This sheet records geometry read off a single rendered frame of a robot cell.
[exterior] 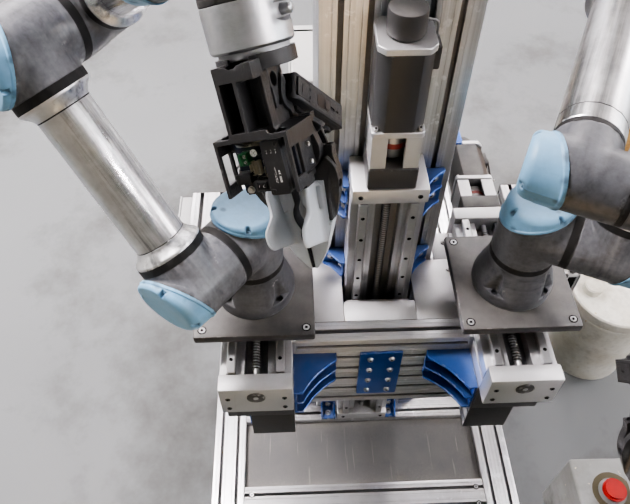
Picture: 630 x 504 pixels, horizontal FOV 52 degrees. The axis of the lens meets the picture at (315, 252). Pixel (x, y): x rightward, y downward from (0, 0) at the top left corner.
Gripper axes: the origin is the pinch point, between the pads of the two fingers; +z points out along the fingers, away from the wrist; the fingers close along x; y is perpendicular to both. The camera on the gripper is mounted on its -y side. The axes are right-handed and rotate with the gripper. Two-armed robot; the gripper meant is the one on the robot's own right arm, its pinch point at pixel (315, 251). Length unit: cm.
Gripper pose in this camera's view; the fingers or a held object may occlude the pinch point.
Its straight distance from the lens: 65.2
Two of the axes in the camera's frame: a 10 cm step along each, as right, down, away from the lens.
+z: 2.2, 9.1, 3.6
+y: -3.5, 4.2, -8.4
